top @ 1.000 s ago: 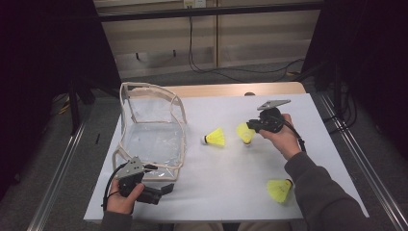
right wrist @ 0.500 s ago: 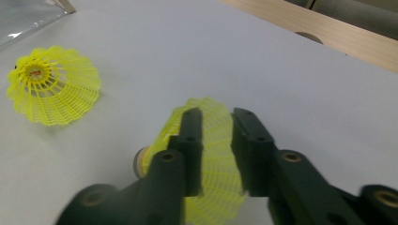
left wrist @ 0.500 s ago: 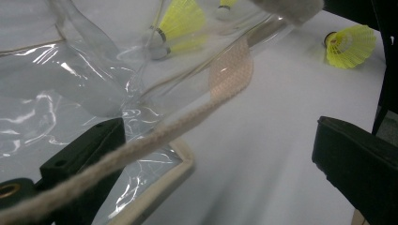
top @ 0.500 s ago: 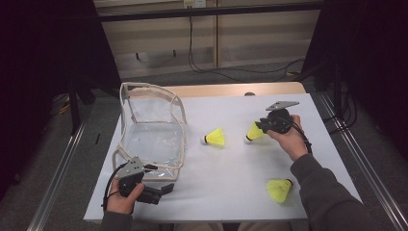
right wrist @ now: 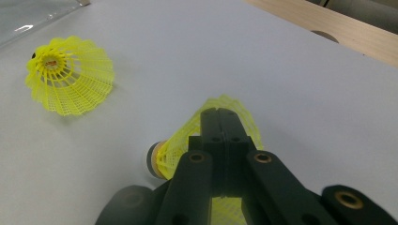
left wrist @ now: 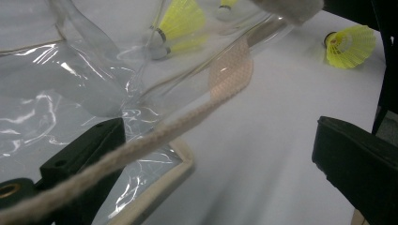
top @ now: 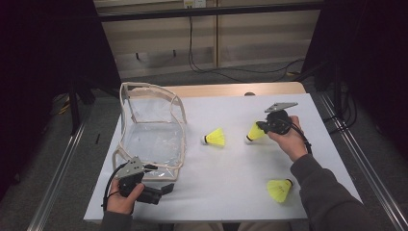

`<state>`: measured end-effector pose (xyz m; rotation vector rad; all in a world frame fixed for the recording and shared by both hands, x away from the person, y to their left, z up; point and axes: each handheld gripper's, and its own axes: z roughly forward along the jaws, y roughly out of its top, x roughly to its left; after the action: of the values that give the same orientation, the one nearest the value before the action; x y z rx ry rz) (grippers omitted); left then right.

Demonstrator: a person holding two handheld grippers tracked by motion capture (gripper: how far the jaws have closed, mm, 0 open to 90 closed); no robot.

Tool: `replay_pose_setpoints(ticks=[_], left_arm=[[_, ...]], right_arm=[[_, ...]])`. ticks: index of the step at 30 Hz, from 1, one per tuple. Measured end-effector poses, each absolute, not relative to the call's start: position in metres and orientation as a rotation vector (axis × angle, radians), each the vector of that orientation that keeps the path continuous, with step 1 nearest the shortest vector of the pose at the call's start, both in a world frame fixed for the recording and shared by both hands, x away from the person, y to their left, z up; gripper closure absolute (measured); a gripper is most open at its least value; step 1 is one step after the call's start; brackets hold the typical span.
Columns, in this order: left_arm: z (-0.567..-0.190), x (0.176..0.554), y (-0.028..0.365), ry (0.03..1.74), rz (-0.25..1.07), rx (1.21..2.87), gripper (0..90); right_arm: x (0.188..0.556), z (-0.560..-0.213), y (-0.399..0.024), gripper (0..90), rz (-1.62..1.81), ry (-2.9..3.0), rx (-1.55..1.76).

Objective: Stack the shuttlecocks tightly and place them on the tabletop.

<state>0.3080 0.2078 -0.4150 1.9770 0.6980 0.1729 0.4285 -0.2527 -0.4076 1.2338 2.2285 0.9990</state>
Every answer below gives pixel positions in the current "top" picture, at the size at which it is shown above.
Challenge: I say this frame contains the yellow floor cable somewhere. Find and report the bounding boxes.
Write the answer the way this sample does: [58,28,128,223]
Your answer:
[51,94,73,116]

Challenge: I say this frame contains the dark curtain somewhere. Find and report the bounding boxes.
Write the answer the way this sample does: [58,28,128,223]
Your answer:
[0,0,121,200]
[301,0,408,158]

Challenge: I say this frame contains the right hand-held gripper black cable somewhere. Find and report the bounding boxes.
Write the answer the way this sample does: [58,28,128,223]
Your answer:
[288,121,314,156]

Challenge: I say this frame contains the aluminium floor rail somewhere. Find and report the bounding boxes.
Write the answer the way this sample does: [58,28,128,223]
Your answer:
[27,118,92,231]
[316,92,408,231]

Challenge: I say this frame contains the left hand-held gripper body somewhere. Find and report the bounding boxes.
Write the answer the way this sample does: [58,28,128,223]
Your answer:
[115,156,163,206]

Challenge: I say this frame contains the yellow shuttlecock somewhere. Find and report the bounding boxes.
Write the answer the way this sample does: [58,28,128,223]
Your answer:
[267,178,293,204]
[244,120,268,144]
[200,126,226,148]

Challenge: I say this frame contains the black metal stand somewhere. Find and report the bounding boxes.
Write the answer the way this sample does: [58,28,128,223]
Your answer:
[68,76,97,136]
[331,61,344,119]

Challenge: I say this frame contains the person's left hand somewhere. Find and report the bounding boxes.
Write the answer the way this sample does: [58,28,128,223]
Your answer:
[105,182,146,216]

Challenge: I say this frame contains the person's right hand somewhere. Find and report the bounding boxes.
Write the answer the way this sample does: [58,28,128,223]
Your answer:
[268,115,310,163]

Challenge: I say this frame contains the white table cover board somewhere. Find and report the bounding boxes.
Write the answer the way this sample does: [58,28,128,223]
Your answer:
[83,92,370,223]

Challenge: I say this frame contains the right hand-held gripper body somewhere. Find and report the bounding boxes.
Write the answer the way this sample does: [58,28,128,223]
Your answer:
[264,102,298,135]

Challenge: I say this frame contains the black horizontal bar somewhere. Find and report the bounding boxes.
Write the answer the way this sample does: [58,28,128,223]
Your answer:
[97,2,325,23]

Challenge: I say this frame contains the black hanging wall cable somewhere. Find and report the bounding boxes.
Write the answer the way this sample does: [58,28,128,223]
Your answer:
[187,6,306,83]

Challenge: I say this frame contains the clear bag with beige trim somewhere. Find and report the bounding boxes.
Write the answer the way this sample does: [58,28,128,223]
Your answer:
[111,82,188,182]

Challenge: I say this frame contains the white power outlet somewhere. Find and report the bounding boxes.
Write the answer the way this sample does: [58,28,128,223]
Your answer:
[183,0,207,9]

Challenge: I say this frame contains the black floor cables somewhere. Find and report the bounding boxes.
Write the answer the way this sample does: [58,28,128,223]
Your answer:
[321,90,359,136]

